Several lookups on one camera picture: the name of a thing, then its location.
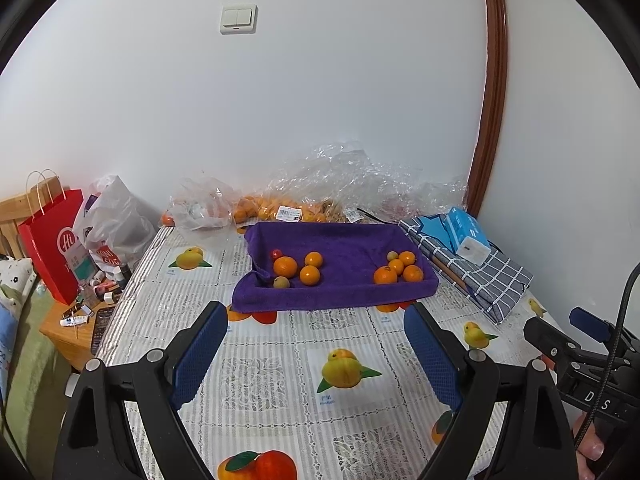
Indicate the clear bag of small oranges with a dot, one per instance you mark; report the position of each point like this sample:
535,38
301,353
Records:
280,207

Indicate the purple cloth-lined tray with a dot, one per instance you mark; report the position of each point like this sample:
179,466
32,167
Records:
345,250

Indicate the green blanket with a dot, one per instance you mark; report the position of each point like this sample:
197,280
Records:
30,375

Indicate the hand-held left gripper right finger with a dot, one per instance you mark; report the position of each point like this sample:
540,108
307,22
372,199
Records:
432,355

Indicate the clear bag with mandarins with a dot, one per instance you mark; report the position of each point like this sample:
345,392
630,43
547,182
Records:
205,210

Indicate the loose orange mandarin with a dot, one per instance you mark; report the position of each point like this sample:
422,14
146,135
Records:
167,220

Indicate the blue tissue pack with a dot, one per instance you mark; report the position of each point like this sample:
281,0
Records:
467,232

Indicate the white light switch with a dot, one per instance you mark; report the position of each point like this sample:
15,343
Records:
239,19

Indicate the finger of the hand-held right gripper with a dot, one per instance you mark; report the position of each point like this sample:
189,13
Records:
550,342
590,322

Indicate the brown wooden door frame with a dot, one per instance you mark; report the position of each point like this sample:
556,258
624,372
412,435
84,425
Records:
492,85

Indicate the white tube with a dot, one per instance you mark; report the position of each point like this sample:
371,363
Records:
75,317

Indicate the fruit-print tablecloth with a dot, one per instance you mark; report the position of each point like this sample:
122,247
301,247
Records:
280,350

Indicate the crumpled clear plastic wrap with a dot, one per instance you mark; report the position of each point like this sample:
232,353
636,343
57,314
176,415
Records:
350,175

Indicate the group of small cosmetic bottles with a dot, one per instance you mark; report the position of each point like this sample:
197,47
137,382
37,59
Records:
107,282

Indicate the person's right hand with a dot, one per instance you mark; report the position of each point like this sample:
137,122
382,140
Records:
587,442

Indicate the grey checked cloth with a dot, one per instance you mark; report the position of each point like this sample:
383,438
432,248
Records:
480,280

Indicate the wooden nightstand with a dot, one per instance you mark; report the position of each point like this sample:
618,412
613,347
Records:
65,332

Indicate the red paper bag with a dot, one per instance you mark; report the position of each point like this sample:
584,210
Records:
50,255

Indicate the floral pillow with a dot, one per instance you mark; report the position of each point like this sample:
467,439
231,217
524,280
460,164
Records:
17,275

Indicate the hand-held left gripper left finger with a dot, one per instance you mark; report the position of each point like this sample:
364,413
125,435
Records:
200,355

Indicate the wooden headboard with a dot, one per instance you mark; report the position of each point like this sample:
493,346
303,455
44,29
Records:
12,220

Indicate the white plastic bag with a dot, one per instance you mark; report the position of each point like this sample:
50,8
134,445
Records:
115,230

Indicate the blue packet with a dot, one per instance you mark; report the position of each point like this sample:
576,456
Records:
432,227

